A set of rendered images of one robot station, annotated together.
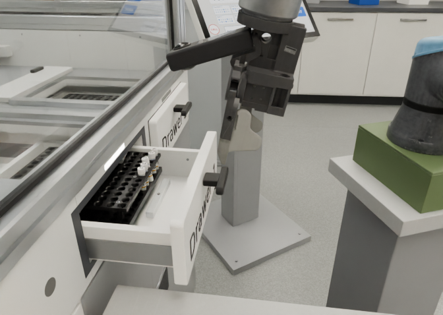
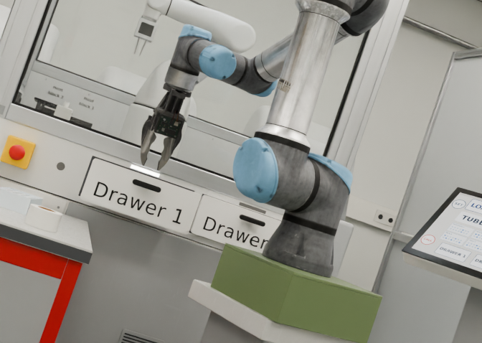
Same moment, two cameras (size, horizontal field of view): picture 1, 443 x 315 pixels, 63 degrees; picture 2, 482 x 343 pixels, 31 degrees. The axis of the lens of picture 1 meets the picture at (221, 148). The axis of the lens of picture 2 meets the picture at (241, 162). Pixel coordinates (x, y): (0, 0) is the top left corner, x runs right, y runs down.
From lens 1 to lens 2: 213 cm
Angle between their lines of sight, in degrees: 74
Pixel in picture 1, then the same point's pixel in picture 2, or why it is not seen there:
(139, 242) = not seen: hidden behind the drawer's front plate
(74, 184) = (102, 146)
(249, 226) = not seen: outside the picture
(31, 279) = (57, 151)
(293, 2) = (171, 76)
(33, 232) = (69, 135)
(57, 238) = (78, 154)
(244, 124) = (148, 138)
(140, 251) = not seen: hidden behind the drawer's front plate
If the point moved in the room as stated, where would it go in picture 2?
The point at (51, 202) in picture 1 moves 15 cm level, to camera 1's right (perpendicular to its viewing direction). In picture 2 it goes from (87, 139) to (95, 142)
